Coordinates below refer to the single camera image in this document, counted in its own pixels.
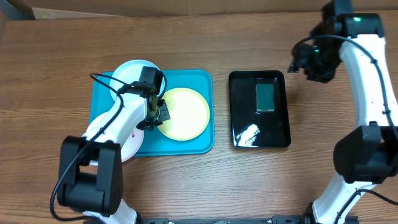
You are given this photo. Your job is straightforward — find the yellow-green plate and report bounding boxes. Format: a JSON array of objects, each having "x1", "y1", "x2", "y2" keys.
[{"x1": 158, "y1": 88, "x2": 210, "y2": 141}]

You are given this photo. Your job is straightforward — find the green sponge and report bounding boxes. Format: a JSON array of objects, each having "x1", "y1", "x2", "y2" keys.
[{"x1": 256, "y1": 83, "x2": 275, "y2": 113}]

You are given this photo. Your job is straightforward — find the black plastic tray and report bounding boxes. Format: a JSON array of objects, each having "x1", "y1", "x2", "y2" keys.
[{"x1": 229, "y1": 70, "x2": 291, "y2": 148}]

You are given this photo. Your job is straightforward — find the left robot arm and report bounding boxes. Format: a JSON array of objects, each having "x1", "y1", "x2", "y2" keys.
[{"x1": 50, "y1": 93, "x2": 170, "y2": 223}]

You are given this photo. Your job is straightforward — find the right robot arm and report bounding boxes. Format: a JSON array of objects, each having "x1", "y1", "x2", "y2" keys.
[{"x1": 289, "y1": 12, "x2": 397, "y2": 223}]

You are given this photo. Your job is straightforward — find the teal plastic tray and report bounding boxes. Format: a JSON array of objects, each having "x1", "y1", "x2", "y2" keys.
[{"x1": 90, "y1": 69, "x2": 215, "y2": 157}]

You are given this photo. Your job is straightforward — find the white plate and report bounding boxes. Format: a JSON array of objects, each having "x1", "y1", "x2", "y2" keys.
[{"x1": 87, "y1": 112, "x2": 144, "y2": 162}]

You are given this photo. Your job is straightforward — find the light blue plate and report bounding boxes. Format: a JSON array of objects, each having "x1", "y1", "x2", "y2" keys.
[{"x1": 109, "y1": 60, "x2": 166, "y2": 102}]

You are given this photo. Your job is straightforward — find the cardboard sheet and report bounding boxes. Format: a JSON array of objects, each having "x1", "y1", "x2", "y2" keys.
[{"x1": 23, "y1": 0, "x2": 329, "y2": 16}]

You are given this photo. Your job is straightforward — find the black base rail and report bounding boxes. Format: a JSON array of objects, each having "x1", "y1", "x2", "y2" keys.
[{"x1": 135, "y1": 215, "x2": 315, "y2": 224}]

